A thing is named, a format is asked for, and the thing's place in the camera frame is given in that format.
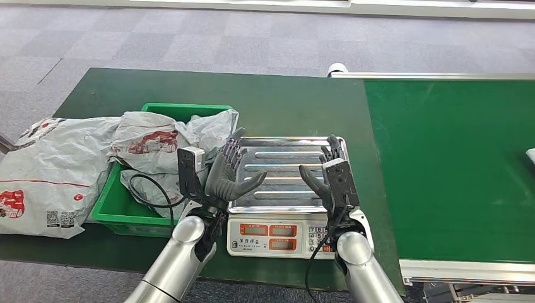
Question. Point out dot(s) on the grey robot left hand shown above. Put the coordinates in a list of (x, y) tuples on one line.
[(221, 180)]

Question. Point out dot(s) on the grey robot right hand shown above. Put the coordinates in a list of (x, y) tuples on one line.
[(324, 188)]

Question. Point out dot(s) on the grey parcel bag red print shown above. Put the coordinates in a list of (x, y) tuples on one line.
[(146, 188), (146, 125)]

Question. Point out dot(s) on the pale grey parcel red line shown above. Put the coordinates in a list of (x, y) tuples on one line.
[(531, 155)]

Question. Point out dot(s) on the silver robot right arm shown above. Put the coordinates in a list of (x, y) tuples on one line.
[(363, 263)]

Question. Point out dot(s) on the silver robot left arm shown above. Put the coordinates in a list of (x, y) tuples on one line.
[(179, 255)]

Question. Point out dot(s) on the green conveyor belt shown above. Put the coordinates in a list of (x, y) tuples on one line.
[(439, 146)]

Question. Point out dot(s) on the steel scale tray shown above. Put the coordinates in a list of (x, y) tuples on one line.
[(284, 146)]

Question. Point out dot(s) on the white electronic scale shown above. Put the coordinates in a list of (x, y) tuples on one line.
[(259, 251)]

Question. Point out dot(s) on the dark green table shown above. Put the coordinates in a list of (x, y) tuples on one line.
[(271, 100)]

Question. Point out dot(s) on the green plastic crate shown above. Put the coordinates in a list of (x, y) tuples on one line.
[(121, 209)]

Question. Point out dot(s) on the large grey courier bag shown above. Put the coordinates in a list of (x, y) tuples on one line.
[(54, 167)]

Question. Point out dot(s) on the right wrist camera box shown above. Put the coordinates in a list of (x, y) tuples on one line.
[(340, 184)]

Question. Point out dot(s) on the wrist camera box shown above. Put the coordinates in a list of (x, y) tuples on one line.
[(340, 184), (186, 167)]

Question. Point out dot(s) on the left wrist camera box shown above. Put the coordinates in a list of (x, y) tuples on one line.
[(186, 167)]

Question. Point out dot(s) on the aluminium conveyor frame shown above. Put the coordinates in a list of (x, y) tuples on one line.
[(418, 76)]

